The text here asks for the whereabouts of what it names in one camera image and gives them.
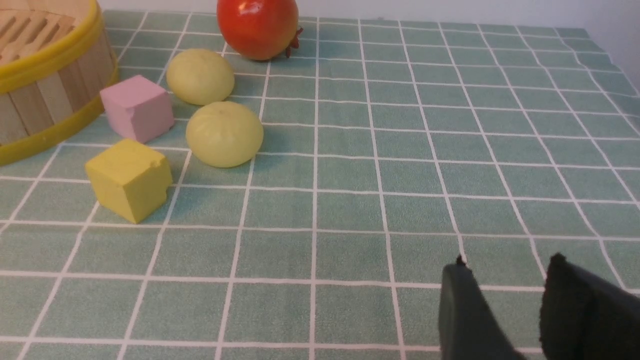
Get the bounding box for yellow cube block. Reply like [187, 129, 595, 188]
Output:
[84, 138, 173, 224]

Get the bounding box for yellow-green bun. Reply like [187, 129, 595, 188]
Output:
[185, 101, 265, 168]
[166, 48, 235, 106]

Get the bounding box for bamboo steamer tray yellow rim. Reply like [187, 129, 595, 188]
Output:
[0, 0, 119, 166]

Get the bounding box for green checked tablecloth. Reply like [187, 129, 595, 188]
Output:
[1, 10, 640, 360]

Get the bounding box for red pomegranate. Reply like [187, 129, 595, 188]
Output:
[215, 0, 304, 61]

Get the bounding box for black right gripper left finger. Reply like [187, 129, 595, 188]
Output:
[439, 254, 525, 360]

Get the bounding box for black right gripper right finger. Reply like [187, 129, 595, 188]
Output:
[539, 253, 640, 360]

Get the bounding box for pink cube block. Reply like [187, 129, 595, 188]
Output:
[100, 75, 176, 144]

